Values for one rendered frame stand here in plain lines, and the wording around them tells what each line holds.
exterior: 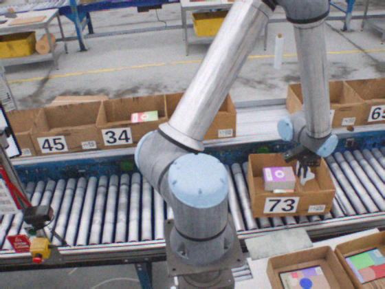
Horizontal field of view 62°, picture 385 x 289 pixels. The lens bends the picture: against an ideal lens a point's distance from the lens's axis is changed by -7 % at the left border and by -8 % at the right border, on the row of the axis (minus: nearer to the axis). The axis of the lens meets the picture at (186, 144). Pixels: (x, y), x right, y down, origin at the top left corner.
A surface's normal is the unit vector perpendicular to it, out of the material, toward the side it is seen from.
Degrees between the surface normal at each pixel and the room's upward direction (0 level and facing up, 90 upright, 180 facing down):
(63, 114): 89
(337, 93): 90
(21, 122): 89
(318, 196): 90
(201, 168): 2
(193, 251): 67
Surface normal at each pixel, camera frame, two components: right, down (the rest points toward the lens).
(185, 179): -0.02, -0.79
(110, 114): 0.08, 0.59
